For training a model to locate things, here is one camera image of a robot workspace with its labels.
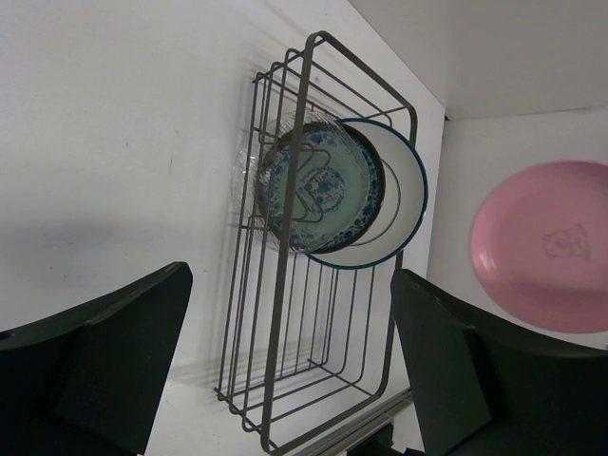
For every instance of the white plate dark rim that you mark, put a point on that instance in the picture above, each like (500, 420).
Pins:
(403, 206)

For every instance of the dark wire dish rack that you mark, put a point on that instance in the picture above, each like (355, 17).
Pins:
(307, 347)

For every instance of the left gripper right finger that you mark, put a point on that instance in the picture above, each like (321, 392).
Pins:
(482, 385)

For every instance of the green blue patterned plate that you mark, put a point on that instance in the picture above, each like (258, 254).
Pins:
(365, 188)

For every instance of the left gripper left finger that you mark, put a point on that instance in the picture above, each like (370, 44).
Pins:
(89, 380)

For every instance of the clear glass plate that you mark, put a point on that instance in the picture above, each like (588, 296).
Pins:
(260, 182)

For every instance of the aluminium rail front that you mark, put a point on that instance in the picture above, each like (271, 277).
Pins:
(361, 428)

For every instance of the pink plastic plate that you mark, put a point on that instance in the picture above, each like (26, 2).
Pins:
(538, 246)

